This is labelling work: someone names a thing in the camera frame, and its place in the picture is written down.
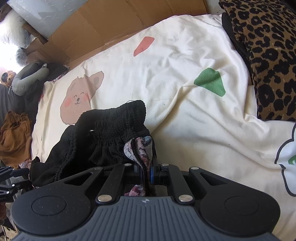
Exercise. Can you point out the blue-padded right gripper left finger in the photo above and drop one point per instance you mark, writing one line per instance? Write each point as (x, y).
(137, 173)

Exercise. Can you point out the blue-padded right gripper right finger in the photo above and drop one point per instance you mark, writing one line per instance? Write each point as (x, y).
(154, 173)

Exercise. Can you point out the black floral-lined garment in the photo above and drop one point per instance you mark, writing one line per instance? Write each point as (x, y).
(101, 138)

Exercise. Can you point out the brown garment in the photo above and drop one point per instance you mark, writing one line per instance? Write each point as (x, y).
(16, 139)

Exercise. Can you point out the dark grey pillow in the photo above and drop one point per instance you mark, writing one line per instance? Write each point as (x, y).
(10, 102)

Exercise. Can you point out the teddy bear with cap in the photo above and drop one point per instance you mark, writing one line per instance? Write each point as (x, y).
(7, 78)

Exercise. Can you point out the cream cartoon bed sheet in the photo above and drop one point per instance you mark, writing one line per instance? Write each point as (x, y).
(201, 111)

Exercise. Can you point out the brown cardboard sheet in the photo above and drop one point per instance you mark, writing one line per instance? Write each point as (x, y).
(98, 25)

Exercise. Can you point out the clear plastic bag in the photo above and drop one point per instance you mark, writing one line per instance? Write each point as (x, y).
(44, 16)

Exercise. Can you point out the leopard print cushion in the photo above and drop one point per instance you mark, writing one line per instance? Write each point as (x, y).
(267, 31)

